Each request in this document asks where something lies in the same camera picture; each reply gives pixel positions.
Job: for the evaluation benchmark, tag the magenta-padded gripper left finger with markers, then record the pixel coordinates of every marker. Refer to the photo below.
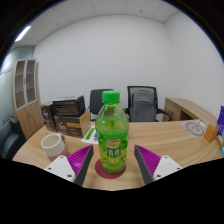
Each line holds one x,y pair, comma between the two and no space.
76,160

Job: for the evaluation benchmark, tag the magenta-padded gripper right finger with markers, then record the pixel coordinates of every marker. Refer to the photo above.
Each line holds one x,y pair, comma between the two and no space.
150,160

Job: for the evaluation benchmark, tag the green drink bottle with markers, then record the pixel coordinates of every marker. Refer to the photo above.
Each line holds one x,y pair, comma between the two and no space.
112,136

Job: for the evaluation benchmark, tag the pink and white cup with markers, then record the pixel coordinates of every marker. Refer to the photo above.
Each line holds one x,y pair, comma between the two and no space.
54,146

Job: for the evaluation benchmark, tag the green and purple printed leaflet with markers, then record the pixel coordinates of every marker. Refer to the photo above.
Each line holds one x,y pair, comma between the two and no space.
90,135

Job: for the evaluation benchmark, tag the wide dark brown carton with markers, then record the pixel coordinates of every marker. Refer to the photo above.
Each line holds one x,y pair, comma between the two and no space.
71,126

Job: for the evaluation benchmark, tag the flat round red coaster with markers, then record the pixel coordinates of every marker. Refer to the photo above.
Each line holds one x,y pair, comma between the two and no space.
110,175

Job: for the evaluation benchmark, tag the white round-print sheet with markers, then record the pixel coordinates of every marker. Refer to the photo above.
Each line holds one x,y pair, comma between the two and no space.
195,129

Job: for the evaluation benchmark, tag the black padded office chair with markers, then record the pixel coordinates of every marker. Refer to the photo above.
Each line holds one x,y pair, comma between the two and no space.
96,103

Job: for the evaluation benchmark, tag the wooden side desk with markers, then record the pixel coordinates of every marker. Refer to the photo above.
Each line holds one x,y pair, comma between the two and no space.
186,108

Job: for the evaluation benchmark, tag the wooden glass-door shelf cabinet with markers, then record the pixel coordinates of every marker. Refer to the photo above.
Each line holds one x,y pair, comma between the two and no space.
28,116

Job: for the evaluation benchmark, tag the black leather sofa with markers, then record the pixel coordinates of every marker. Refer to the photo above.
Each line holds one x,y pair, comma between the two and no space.
10,140

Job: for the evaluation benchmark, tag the purple upright card box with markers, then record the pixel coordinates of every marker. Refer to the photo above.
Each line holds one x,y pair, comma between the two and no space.
221,121

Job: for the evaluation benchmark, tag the long ceiling light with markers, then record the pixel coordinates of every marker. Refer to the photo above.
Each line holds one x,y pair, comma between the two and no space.
22,34

